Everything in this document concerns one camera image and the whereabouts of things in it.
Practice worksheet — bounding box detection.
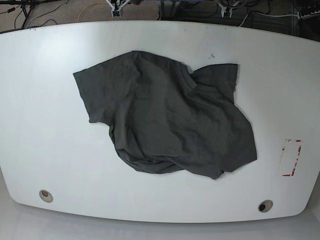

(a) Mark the yellow cable on floor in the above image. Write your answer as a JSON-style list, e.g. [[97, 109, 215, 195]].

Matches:
[[77, 1, 107, 23]]

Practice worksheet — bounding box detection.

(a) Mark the black tripod stand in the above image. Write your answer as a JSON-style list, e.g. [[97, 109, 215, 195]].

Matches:
[[0, 0, 59, 30]]

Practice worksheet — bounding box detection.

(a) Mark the white power strip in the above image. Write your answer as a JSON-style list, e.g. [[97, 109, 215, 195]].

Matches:
[[297, 5, 320, 20]]

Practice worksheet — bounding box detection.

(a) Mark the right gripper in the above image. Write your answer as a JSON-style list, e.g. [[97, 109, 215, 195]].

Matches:
[[105, 0, 130, 17]]

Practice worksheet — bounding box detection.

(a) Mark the left table cable grommet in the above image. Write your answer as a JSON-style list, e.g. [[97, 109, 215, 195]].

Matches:
[[39, 190, 53, 203]]

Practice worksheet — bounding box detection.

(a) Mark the red tape rectangle marking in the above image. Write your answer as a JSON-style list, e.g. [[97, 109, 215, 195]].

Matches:
[[278, 139, 303, 177]]

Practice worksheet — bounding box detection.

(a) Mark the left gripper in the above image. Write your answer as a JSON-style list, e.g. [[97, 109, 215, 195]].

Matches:
[[216, 0, 248, 18]]

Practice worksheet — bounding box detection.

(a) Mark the dark grey t-shirt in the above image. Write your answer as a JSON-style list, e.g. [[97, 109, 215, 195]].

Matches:
[[73, 51, 258, 180]]

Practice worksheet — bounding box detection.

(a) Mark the right table cable grommet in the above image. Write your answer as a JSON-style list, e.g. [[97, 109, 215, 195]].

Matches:
[[258, 199, 273, 213]]

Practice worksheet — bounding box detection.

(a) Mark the table cable grommet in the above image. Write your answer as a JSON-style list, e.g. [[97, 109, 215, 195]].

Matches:
[[39, 190, 53, 203], [258, 199, 273, 213]]

